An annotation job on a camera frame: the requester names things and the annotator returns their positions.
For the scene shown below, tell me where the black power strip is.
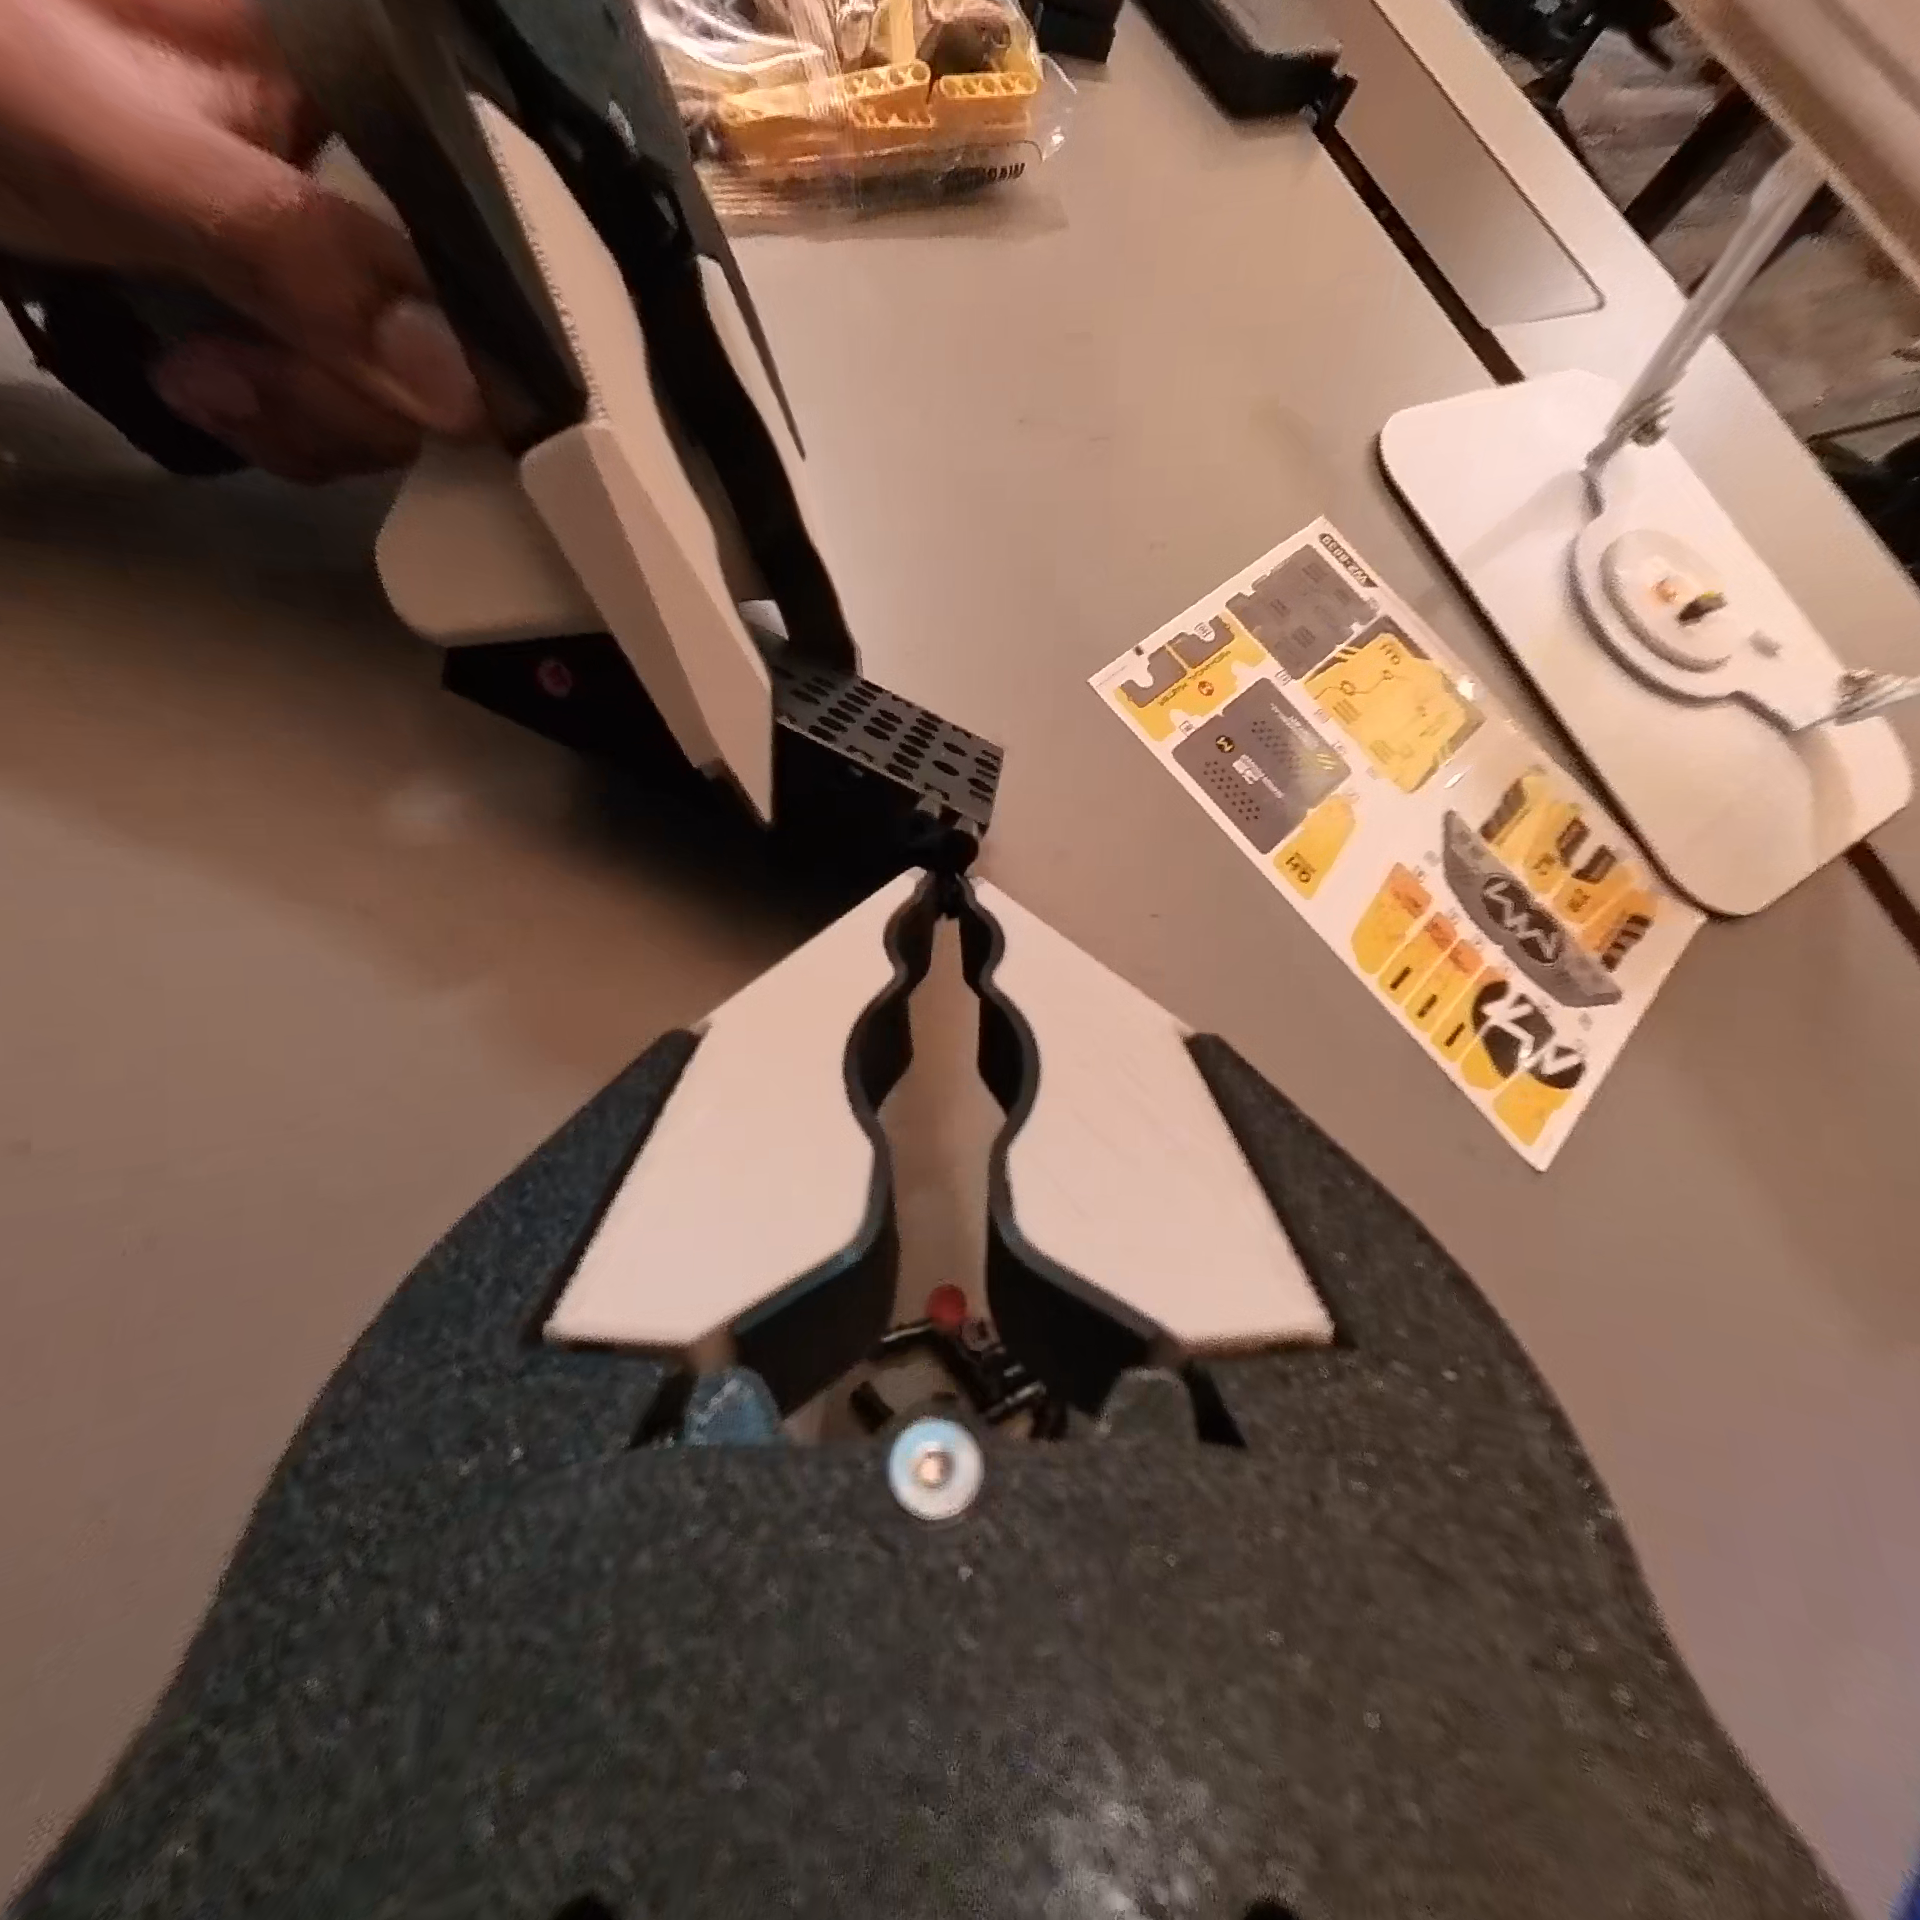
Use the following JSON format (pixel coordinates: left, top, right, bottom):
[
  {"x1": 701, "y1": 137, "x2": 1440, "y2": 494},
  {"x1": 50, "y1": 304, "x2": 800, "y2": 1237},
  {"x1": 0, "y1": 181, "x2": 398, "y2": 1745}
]
[{"x1": 1141, "y1": 0, "x2": 1360, "y2": 129}]

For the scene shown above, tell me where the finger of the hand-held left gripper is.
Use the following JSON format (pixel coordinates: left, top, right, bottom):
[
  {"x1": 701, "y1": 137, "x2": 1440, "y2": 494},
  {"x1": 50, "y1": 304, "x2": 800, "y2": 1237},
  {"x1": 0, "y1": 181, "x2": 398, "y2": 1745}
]
[
  {"x1": 372, "y1": 439, "x2": 619, "y2": 649},
  {"x1": 470, "y1": 89, "x2": 866, "y2": 829}
]

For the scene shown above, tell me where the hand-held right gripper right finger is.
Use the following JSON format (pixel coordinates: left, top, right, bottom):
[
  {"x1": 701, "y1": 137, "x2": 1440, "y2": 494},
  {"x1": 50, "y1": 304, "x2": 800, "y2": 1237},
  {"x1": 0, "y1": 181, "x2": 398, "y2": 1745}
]
[{"x1": 958, "y1": 872, "x2": 1336, "y2": 1350}]

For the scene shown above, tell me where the black perforated block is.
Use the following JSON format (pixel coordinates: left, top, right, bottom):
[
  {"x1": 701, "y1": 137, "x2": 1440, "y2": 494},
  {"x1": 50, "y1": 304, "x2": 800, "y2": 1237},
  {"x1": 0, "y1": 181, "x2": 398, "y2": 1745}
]
[{"x1": 440, "y1": 622, "x2": 1011, "y2": 842}]

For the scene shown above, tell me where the pile of small connector pins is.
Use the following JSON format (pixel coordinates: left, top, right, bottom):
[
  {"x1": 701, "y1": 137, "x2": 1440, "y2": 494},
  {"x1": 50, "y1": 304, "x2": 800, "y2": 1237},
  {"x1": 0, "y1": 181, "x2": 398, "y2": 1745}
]
[{"x1": 838, "y1": 1282, "x2": 1075, "y2": 1449}]

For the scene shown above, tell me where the person's left hand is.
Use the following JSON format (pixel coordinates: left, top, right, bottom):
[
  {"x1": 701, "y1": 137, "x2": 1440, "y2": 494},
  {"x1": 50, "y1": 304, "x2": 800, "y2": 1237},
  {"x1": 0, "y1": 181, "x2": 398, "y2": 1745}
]
[{"x1": 0, "y1": 0, "x2": 488, "y2": 486}]

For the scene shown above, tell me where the white wooden book stand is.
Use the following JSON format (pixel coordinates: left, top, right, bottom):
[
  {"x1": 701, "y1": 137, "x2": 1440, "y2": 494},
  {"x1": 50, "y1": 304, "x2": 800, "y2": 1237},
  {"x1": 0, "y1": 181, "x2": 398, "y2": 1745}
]
[{"x1": 1375, "y1": 0, "x2": 1920, "y2": 921}]

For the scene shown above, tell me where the bag of yellow parts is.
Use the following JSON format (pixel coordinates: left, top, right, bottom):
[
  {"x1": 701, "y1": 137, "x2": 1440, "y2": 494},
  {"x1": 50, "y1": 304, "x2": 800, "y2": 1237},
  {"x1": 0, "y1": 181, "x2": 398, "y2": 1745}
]
[{"x1": 637, "y1": 0, "x2": 1075, "y2": 233}]

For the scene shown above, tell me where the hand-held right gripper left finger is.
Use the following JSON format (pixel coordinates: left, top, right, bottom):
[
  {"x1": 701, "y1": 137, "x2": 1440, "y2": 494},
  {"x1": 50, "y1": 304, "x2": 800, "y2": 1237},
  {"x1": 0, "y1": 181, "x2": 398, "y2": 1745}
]
[{"x1": 543, "y1": 866, "x2": 944, "y2": 1347}]

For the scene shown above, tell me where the yellow grey sticker sheet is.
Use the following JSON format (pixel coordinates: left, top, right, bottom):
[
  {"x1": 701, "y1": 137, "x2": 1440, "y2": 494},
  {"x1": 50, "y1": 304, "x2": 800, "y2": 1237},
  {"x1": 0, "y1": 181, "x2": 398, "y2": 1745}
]
[{"x1": 1088, "y1": 514, "x2": 1709, "y2": 1176}]

